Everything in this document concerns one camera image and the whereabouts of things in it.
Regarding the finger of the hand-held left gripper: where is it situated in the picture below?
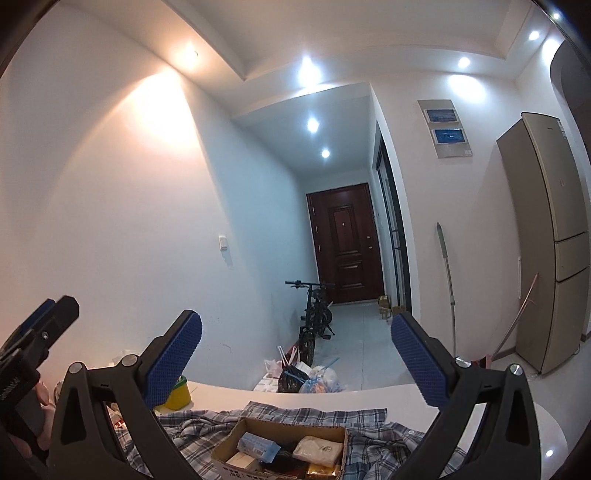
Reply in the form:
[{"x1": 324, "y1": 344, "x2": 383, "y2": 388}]
[
  {"x1": 0, "y1": 298, "x2": 56, "y2": 357},
  {"x1": 21, "y1": 295, "x2": 80, "y2": 365}
]

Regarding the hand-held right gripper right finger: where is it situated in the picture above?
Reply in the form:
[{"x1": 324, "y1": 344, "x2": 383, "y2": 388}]
[{"x1": 390, "y1": 311, "x2": 541, "y2": 480}]

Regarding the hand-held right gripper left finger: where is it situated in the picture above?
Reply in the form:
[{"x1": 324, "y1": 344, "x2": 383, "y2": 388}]
[{"x1": 50, "y1": 309, "x2": 204, "y2": 480}]

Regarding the blue plastic packet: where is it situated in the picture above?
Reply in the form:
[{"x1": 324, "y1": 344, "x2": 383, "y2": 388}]
[{"x1": 237, "y1": 433, "x2": 282, "y2": 463}]

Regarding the small white box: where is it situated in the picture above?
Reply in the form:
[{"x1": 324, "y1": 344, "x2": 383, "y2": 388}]
[{"x1": 225, "y1": 451, "x2": 259, "y2": 472}]

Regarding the clear plastic bag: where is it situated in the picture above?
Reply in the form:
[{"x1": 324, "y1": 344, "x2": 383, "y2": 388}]
[{"x1": 292, "y1": 435, "x2": 345, "y2": 465}]

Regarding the black knit pouch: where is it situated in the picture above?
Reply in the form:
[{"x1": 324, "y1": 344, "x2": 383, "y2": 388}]
[{"x1": 263, "y1": 455, "x2": 306, "y2": 475}]

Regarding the person's left hand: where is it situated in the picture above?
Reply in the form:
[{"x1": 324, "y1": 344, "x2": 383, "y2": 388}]
[{"x1": 9, "y1": 382, "x2": 56, "y2": 459}]

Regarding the yellow container green rim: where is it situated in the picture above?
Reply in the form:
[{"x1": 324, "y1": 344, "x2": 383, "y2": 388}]
[{"x1": 157, "y1": 375, "x2": 190, "y2": 411}]

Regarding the blue plaid cloth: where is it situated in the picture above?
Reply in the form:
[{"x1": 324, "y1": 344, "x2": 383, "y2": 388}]
[{"x1": 108, "y1": 401, "x2": 467, "y2": 480}]

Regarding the white and blue plastic bag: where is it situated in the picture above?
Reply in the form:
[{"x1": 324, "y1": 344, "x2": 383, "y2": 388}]
[{"x1": 300, "y1": 357, "x2": 342, "y2": 394}]

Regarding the pink and white bag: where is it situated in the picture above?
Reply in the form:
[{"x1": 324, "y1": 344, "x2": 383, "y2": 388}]
[{"x1": 263, "y1": 346, "x2": 301, "y2": 376}]

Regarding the wooden stick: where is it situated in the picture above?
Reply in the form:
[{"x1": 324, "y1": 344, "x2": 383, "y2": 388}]
[{"x1": 492, "y1": 272, "x2": 540, "y2": 361}]

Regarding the black bicycle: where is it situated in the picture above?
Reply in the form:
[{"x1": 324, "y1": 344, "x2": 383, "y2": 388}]
[{"x1": 285, "y1": 279, "x2": 337, "y2": 365}]

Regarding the black plastic bag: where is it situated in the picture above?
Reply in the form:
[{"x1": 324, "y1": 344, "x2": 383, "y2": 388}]
[{"x1": 277, "y1": 364, "x2": 310, "y2": 393}]

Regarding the glass sliding door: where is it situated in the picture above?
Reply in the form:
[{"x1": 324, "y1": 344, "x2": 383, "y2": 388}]
[{"x1": 374, "y1": 121, "x2": 411, "y2": 315}]

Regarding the brown door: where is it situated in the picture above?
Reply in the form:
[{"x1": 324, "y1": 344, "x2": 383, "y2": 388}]
[{"x1": 306, "y1": 183, "x2": 385, "y2": 304}]

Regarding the beige fridge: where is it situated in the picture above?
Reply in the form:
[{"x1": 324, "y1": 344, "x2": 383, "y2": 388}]
[{"x1": 496, "y1": 112, "x2": 591, "y2": 374}]

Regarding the grey electrical panel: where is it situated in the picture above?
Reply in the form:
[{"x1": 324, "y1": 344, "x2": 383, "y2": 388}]
[{"x1": 418, "y1": 98, "x2": 474, "y2": 159}]

